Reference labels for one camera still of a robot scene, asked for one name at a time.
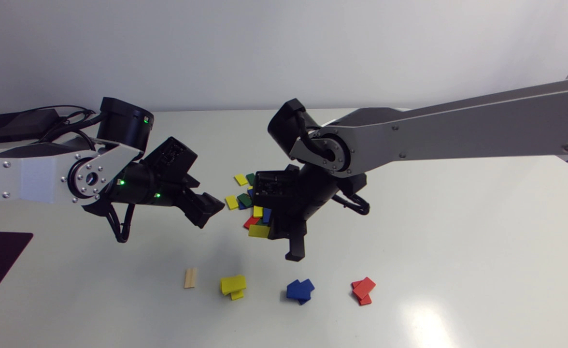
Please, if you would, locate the pile of red wooden blocks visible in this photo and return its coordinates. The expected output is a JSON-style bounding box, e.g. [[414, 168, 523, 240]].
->
[[351, 276, 377, 306]]

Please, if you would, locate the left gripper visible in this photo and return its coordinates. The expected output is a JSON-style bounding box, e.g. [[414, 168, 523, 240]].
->
[[167, 174, 226, 229]]

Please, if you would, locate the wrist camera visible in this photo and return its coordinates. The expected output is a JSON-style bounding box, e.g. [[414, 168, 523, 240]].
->
[[253, 164, 300, 212], [143, 136, 199, 183]]

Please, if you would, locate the pile of yellow wooden blocks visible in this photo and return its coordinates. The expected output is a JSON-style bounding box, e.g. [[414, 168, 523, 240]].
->
[[220, 275, 247, 301]]

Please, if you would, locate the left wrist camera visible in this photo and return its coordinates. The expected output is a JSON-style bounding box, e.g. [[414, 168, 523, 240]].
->
[[143, 136, 199, 183]]

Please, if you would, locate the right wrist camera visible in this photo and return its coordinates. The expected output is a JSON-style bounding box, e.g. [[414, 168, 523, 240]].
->
[[253, 164, 300, 212]]

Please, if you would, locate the pile of blue wooden blocks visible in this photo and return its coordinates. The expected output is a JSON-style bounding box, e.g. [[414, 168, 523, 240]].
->
[[285, 278, 315, 305]]

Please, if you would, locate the black cable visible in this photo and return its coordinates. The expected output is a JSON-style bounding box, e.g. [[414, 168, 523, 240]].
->
[[38, 105, 102, 145]]

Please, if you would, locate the black power brick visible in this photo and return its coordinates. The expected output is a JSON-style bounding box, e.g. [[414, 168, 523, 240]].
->
[[0, 108, 61, 145]]

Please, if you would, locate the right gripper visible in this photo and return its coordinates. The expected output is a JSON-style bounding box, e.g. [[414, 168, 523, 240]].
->
[[268, 164, 339, 262]]

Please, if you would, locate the dark mat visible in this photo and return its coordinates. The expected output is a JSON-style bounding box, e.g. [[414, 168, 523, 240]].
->
[[0, 231, 34, 320]]

